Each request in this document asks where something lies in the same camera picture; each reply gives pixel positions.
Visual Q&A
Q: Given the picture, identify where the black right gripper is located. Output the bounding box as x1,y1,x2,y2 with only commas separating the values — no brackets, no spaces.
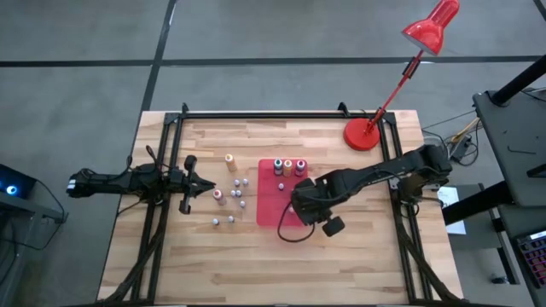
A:
291,178,346,237

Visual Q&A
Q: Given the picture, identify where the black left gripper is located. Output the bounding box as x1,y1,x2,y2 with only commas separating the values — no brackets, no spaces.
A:
168,153,217,215

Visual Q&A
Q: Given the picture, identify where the pink translucent plastic bin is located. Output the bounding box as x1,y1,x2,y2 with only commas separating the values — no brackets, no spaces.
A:
255,158,311,229

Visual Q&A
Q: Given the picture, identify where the red desk lamp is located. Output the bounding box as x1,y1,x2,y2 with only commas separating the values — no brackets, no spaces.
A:
343,0,462,153

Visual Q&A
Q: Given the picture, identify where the white paper sheet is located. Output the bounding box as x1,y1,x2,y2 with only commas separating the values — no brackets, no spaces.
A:
437,186,468,236

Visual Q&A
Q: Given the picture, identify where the grey power strip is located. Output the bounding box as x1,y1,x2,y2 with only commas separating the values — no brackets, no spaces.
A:
450,135,473,163

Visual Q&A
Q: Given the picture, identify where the black computer blue light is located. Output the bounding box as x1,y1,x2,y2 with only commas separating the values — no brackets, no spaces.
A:
0,164,38,210

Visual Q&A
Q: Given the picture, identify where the grey metal workbench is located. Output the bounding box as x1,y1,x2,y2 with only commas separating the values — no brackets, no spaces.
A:
472,55,546,240

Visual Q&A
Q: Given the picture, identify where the backlit keyboard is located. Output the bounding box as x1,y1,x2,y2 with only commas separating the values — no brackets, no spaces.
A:
515,229,546,291

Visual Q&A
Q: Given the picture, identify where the black aluminium rig frame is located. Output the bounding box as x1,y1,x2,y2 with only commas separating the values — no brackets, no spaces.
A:
97,101,466,307

